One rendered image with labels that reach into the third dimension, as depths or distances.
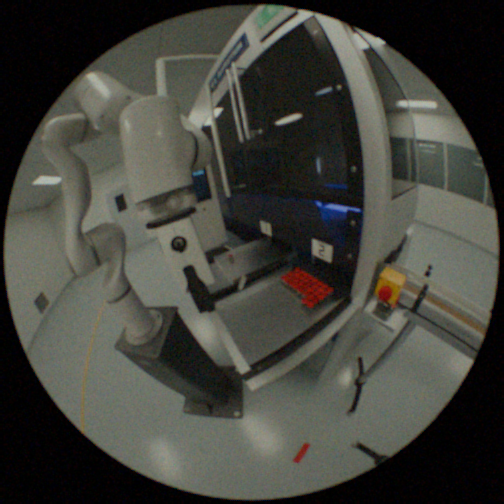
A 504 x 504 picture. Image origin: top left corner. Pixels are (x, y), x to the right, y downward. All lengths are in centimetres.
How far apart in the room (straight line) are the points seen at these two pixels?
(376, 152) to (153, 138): 40
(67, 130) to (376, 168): 77
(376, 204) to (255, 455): 139
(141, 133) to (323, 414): 142
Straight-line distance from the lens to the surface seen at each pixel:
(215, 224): 122
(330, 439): 132
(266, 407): 130
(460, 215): 513
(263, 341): 47
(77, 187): 54
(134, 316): 63
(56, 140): 57
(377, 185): 41
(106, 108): 32
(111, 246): 57
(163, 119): 21
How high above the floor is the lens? 129
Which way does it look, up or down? 27 degrees down
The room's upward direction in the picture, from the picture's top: 11 degrees counter-clockwise
